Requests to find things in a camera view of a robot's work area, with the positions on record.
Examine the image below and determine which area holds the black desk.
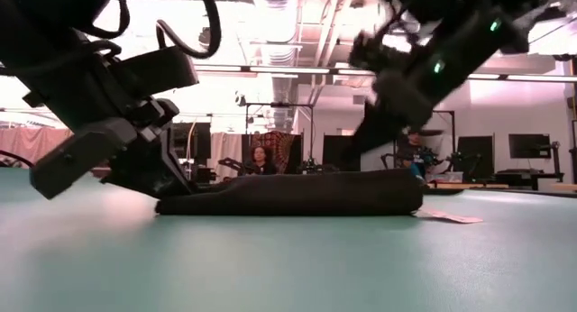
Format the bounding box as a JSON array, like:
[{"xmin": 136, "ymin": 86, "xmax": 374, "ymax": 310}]
[{"xmin": 495, "ymin": 169, "xmax": 565, "ymax": 191}]

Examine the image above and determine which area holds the black partition panel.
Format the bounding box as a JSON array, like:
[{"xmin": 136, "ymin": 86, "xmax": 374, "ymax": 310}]
[{"xmin": 322, "ymin": 134, "xmax": 362, "ymax": 172}]

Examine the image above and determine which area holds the silver ventilation duct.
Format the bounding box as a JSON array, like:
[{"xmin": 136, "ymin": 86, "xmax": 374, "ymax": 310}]
[{"xmin": 250, "ymin": 0, "xmax": 299, "ymax": 131}]

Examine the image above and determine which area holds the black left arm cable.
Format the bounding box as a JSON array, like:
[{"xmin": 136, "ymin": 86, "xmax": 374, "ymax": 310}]
[{"xmin": 155, "ymin": 0, "xmax": 224, "ymax": 60}]

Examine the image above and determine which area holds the red patterned wall hanging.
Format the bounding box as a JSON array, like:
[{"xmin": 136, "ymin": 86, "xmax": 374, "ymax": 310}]
[{"xmin": 252, "ymin": 130, "xmax": 297, "ymax": 174}]

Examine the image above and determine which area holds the ceiling light strip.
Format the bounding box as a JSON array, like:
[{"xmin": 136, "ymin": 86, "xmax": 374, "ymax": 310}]
[
  {"xmin": 249, "ymin": 66, "xmax": 332, "ymax": 75},
  {"xmin": 194, "ymin": 64, "xmax": 243, "ymax": 72}
]

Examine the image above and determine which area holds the black metal table frame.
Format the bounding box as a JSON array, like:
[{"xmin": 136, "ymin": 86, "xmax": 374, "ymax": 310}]
[{"xmin": 423, "ymin": 187, "xmax": 577, "ymax": 199}]

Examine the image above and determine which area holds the black towel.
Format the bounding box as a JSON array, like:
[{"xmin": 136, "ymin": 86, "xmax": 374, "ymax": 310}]
[{"xmin": 155, "ymin": 169, "xmax": 484, "ymax": 225}]

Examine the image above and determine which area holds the green table mat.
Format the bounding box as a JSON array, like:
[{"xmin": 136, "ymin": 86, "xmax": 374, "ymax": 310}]
[{"xmin": 0, "ymin": 167, "xmax": 577, "ymax": 312}]

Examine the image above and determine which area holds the black camera gantry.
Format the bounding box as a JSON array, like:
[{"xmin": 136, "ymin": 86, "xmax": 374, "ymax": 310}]
[{"xmin": 245, "ymin": 101, "xmax": 316, "ymax": 173}]

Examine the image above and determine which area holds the large black monitor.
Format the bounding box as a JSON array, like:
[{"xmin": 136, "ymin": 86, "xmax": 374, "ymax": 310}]
[{"xmin": 173, "ymin": 122, "xmax": 212, "ymax": 169}]

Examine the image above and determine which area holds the small black monitor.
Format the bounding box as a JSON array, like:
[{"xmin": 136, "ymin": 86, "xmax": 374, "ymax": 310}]
[{"xmin": 508, "ymin": 133, "xmax": 552, "ymax": 160}]

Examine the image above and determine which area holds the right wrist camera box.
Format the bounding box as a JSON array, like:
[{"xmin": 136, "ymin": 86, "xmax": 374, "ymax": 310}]
[{"xmin": 349, "ymin": 30, "xmax": 407, "ymax": 74}]

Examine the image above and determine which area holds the wooden table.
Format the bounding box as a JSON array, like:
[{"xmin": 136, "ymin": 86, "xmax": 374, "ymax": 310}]
[{"xmin": 426, "ymin": 181, "xmax": 509, "ymax": 190}]

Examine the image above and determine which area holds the person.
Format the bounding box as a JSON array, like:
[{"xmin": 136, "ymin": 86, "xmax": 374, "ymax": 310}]
[
  {"xmin": 398, "ymin": 130, "xmax": 435, "ymax": 180},
  {"xmin": 245, "ymin": 144, "xmax": 279, "ymax": 176}
]

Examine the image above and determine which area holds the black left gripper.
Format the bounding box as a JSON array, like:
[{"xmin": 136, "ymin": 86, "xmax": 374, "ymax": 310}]
[{"xmin": 26, "ymin": 59, "xmax": 199, "ymax": 200}]

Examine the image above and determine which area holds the white curtain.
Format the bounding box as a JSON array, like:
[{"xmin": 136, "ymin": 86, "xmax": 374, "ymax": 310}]
[{"xmin": 210, "ymin": 131, "xmax": 244, "ymax": 169}]

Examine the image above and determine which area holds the pale pink curtain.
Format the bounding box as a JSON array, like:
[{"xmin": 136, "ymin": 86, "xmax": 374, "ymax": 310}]
[{"xmin": 0, "ymin": 127, "xmax": 73, "ymax": 169}]

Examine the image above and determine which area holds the clear plastic bin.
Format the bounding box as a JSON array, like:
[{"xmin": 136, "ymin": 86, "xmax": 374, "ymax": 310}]
[{"xmin": 427, "ymin": 170, "xmax": 464, "ymax": 183}]

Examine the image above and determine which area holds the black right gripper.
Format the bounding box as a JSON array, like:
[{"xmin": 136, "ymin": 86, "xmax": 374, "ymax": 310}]
[{"xmin": 342, "ymin": 27, "xmax": 492, "ymax": 169}]

